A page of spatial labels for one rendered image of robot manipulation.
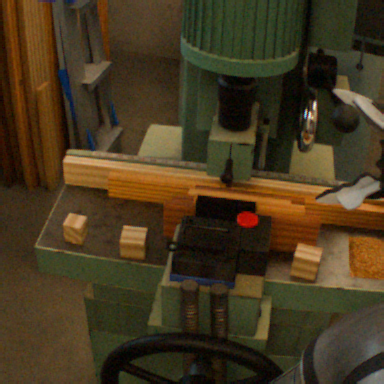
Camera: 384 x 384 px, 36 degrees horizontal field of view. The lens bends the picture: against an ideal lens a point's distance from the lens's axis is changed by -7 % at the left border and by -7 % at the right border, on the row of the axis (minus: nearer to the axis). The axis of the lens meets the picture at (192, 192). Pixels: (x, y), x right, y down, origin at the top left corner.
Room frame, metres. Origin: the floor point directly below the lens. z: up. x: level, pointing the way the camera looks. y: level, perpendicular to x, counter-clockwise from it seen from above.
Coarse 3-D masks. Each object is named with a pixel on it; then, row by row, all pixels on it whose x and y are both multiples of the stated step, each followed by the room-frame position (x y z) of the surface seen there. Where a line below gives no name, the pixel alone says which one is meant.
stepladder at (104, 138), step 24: (48, 0) 1.59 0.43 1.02; (72, 0) 1.58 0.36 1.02; (96, 0) 1.70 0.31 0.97; (72, 24) 1.60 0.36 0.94; (96, 24) 1.74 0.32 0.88; (72, 48) 1.57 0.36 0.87; (96, 48) 1.71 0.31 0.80; (72, 72) 1.56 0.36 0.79; (96, 72) 1.65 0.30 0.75; (72, 96) 1.56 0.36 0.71; (96, 96) 1.74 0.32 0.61; (72, 120) 1.57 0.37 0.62; (96, 120) 1.73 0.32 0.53; (72, 144) 1.57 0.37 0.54; (96, 144) 1.59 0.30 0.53; (120, 144) 1.75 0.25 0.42
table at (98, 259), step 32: (64, 192) 0.86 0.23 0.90; (96, 192) 0.87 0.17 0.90; (96, 224) 0.78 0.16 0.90; (128, 224) 0.79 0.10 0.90; (160, 224) 0.79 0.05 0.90; (64, 256) 0.71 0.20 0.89; (96, 256) 0.71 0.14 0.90; (160, 256) 0.72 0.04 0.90; (288, 256) 0.73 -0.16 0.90; (160, 288) 0.67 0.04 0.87; (288, 288) 0.67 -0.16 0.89; (320, 288) 0.66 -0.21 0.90; (352, 288) 0.66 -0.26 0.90; (160, 320) 0.61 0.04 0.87
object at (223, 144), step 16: (256, 112) 0.89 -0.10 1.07; (224, 128) 0.83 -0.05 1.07; (256, 128) 0.84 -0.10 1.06; (208, 144) 0.80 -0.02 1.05; (224, 144) 0.80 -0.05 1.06; (240, 144) 0.79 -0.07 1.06; (208, 160) 0.80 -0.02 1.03; (224, 160) 0.80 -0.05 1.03; (240, 160) 0.79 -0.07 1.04; (240, 176) 0.79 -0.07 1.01
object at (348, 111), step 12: (312, 60) 0.95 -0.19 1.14; (324, 60) 0.95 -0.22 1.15; (336, 60) 0.96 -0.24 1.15; (312, 72) 0.94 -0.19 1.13; (324, 72) 0.90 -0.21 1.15; (336, 72) 0.94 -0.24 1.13; (312, 84) 0.95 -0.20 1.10; (324, 84) 0.83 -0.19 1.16; (336, 96) 0.70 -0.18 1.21; (336, 108) 0.61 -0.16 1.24; (348, 108) 0.60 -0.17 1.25; (336, 120) 0.59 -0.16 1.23; (348, 120) 0.59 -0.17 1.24; (348, 132) 0.59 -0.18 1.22
